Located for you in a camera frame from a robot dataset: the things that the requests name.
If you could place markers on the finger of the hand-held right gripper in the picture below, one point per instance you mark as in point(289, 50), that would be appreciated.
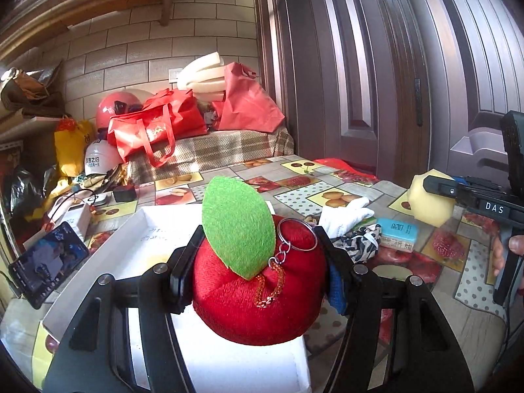
point(495, 208)
point(483, 183)

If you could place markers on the red fabric tote bag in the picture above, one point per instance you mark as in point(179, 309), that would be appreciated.
point(163, 127)

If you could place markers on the white power bank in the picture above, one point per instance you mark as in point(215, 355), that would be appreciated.
point(71, 221)

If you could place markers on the fruit print tablecloth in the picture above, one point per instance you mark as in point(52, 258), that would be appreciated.
point(450, 294)

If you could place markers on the white helmet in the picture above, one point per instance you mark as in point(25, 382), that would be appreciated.
point(100, 157)

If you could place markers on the red helmet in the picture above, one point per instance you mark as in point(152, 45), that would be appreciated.
point(112, 110)

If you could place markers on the person's right hand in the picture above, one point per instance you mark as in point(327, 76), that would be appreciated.
point(518, 245)

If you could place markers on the black charger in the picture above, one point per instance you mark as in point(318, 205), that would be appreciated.
point(125, 193)

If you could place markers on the red paper bag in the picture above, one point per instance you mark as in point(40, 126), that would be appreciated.
point(245, 102)

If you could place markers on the yellow plastic bag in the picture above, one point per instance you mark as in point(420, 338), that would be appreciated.
point(73, 147)

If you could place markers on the teal tissue packet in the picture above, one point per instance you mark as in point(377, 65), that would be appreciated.
point(397, 235)

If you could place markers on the red printed flat bag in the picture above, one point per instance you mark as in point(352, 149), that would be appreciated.
point(348, 172)

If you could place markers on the white cardboard box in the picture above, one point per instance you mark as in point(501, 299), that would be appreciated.
point(159, 233)

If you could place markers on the zebra print cloth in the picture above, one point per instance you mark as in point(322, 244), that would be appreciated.
point(360, 245)

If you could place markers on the white foam rolls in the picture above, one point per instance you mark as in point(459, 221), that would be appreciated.
point(202, 75)

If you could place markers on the black smartphone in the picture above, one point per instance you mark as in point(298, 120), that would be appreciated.
point(45, 266)

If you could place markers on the brown leather bag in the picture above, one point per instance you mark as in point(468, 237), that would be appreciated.
point(32, 90)

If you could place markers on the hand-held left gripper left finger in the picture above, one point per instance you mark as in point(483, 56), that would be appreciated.
point(180, 278)

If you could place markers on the black plastic bag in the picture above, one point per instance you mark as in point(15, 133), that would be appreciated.
point(26, 192)

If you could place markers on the plaid sofa cover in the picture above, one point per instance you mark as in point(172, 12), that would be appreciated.
point(229, 147)

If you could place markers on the red plush apple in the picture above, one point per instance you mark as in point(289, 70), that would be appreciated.
point(245, 307)

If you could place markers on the pale yellow soft sponge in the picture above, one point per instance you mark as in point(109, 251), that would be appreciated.
point(430, 204)

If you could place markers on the bamboo pole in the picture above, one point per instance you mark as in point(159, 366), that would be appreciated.
point(184, 2)

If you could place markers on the white wall socket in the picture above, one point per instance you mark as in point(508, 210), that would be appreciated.
point(175, 75)

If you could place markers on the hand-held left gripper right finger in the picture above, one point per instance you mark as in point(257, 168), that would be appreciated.
point(337, 290)

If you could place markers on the white glove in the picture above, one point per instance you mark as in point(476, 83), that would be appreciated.
point(344, 217)

